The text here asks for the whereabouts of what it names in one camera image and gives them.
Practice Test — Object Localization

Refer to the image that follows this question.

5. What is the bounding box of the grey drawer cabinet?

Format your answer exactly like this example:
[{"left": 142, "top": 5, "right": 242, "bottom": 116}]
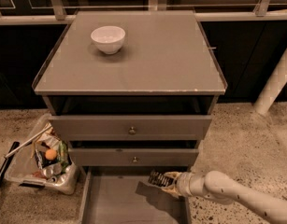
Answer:
[{"left": 32, "top": 10, "right": 229, "bottom": 173}]

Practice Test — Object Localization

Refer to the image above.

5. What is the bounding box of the silver can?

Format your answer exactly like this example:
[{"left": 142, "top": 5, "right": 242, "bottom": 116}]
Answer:
[{"left": 42, "top": 163, "right": 62, "bottom": 178}]

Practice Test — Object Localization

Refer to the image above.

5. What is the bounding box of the brass top drawer knob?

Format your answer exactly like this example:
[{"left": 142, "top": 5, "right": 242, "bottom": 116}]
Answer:
[{"left": 128, "top": 126, "right": 136, "bottom": 135}]

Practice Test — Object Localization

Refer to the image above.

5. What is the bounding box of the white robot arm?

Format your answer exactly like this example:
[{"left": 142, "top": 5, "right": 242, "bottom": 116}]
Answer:
[{"left": 162, "top": 48, "right": 287, "bottom": 224}]

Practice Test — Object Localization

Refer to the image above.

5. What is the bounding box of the grey bottom drawer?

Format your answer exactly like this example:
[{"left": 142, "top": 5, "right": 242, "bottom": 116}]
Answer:
[{"left": 78, "top": 167, "right": 191, "bottom": 224}]

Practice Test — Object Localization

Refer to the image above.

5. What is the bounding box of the metal railing frame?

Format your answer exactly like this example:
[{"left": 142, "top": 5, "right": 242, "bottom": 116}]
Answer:
[{"left": 0, "top": 0, "right": 287, "bottom": 25}]

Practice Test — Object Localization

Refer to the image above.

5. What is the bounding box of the clear plastic bin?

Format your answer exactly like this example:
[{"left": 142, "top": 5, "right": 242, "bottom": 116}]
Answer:
[{"left": 6, "top": 114, "right": 79, "bottom": 195}]

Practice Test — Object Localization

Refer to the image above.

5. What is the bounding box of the grey middle drawer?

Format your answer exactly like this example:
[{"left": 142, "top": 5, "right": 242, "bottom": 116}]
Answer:
[{"left": 69, "top": 141, "right": 199, "bottom": 167}]

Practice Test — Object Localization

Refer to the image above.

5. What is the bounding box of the orange round fruit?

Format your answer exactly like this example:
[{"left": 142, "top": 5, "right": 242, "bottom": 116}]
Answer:
[{"left": 45, "top": 149, "right": 57, "bottom": 161}]

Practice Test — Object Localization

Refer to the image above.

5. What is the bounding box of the white ceramic bowl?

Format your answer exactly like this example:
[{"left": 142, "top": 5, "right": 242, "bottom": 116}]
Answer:
[{"left": 91, "top": 26, "right": 126, "bottom": 54}]

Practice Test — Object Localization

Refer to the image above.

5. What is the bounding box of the white stick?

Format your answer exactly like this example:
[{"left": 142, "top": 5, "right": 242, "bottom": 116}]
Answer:
[{"left": 5, "top": 124, "right": 51, "bottom": 159}]

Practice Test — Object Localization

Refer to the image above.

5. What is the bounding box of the black rxbar chocolate wrapper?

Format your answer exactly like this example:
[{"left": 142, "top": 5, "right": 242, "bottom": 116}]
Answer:
[{"left": 148, "top": 170, "right": 175, "bottom": 188}]

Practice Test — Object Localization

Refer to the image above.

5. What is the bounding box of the black flat bar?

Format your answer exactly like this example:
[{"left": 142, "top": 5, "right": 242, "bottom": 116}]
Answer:
[{"left": 0, "top": 142, "right": 20, "bottom": 186}]

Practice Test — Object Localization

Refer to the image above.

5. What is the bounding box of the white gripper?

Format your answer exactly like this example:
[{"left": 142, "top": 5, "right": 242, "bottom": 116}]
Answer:
[{"left": 162, "top": 171, "right": 208, "bottom": 198}]

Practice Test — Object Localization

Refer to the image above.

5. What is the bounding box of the grey drawer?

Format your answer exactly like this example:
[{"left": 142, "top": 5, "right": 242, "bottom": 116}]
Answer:
[
  {"left": 69, "top": 141, "right": 199, "bottom": 167},
  {"left": 50, "top": 115, "right": 212, "bottom": 141},
  {"left": 78, "top": 167, "right": 191, "bottom": 224}
]

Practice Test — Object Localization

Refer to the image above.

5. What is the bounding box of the grey top drawer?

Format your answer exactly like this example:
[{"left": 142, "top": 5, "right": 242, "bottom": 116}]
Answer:
[{"left": 50, "top": 115, "right": 212, "bottom": 141}]

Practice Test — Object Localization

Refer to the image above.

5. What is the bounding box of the green snack packet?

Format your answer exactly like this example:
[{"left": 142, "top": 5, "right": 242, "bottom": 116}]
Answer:
[{"left": 57, "top": 141, "right": 69, "bottom": 169}]

